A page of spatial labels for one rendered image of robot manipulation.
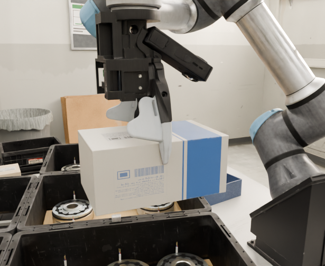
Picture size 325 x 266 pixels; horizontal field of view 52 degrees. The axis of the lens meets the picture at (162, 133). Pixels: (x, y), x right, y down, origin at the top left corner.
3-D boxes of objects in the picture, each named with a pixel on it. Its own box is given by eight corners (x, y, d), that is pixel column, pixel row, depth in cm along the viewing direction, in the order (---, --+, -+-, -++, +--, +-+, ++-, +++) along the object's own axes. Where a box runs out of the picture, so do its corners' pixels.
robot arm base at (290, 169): (309, 193, 96) (294, 163, 101) (340, 174, 83) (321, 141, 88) (264, 206, 93) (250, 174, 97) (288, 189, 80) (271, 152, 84)
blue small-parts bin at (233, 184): (215, 183, 143) (215, 168, 141) (241, 195, 131) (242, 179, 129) (178, 193, 132) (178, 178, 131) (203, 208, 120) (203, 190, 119)
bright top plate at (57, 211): (93, 199, 92) (92, 197, 92) (91, 217, 82) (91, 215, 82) (55, 202, 91) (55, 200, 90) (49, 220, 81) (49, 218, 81)
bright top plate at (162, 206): (166, 191, 97) (166, 190, 97) (178, 207, 88) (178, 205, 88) (133, 196, 94) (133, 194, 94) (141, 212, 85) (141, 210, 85)
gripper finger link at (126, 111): (101, 127, 57) (106, 87, 50) (134, 124, 59) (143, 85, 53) (105, 141, 55) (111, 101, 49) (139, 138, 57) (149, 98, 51)
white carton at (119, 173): (189, 167, 61) (191, 119, 59) (225, 191, 51) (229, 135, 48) (81, 183, 54) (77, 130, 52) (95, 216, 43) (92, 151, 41)
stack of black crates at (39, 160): (63, 189, 271) (59, 135, 260) (68, 207, 241) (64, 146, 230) (7, 198, 256) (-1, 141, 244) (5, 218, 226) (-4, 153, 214)
